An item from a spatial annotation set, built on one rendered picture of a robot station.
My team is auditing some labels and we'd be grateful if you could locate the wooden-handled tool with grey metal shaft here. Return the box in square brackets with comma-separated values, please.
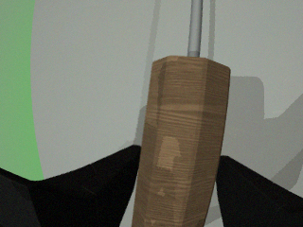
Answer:
[132, 0, 231, 227]

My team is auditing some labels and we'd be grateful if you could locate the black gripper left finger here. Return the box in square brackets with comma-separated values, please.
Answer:
[0, 145, 141, 227]

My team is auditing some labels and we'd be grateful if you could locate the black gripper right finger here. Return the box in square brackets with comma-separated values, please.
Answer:
[216, 155, 303, 227]

